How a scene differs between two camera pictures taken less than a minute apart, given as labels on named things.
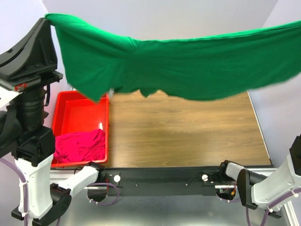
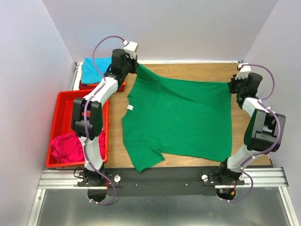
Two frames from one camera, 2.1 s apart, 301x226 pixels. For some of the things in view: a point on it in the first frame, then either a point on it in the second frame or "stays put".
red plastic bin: [73, 111] stays put
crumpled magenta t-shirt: [79, 146] stays put
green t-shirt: [99, 63] → [165, 118]
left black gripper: [31, 61] → [135, 64]
